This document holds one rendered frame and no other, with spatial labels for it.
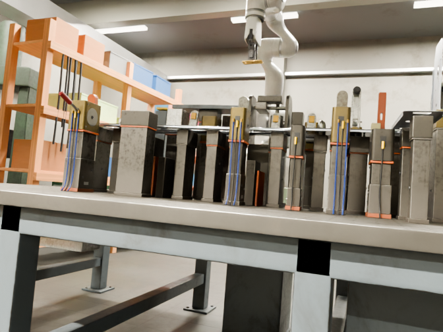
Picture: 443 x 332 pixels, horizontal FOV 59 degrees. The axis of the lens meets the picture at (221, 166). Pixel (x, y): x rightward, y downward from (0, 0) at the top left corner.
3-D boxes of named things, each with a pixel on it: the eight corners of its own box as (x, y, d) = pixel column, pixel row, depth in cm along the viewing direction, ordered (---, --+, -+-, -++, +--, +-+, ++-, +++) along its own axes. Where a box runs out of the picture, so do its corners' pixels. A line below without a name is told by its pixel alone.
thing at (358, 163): (345, 213, 145) (350, 136, 147) (345, 213, 149) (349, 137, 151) (366, 215, 143) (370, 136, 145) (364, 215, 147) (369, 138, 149)
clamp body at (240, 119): (219, 205, 135) (227, 105, 138) (228, 205, 147) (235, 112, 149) (237, 207, 133) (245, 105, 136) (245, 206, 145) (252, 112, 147)
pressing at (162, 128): (69, 122, 170) (70, 119, 170) (99, 132, 192) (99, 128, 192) (421, 133, 131) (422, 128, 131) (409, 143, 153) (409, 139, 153)
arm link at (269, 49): (279, 134, 215) (250, 132, 220) (283, 129, 226) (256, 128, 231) (282, 37, 199) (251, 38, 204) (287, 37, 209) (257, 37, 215)
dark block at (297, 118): (285, 207, 171) (291, 111, 174) (287, 206, 178) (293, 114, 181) (296, 207, 170) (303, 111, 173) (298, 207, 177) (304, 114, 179)
